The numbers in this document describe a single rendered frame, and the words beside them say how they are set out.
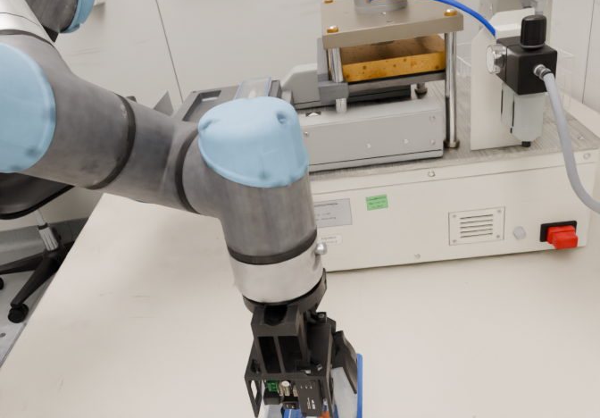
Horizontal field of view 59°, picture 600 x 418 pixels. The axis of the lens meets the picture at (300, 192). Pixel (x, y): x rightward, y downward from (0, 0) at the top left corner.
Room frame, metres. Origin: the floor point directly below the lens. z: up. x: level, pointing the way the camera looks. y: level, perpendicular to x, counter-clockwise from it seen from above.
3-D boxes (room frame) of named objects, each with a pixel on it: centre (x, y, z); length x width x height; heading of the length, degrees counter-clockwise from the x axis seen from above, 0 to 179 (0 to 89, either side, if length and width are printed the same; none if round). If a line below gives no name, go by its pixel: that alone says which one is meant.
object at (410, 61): (0.81, -0.16, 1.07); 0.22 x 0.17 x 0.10; 174
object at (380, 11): (0.79, -0.19, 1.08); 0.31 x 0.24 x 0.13; 174
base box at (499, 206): (0.80, -0.15, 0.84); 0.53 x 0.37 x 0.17; 84
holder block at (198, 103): (0.84, 0.09, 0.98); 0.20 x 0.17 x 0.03; 174
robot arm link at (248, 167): (0.37, 0.03, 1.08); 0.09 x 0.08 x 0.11; 53
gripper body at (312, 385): (0.36, 0.03, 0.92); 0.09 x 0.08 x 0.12; 169
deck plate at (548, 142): (0.81, -0.20, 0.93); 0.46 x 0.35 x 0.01; 84
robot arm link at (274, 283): (0.37, 0.03, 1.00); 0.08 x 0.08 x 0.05
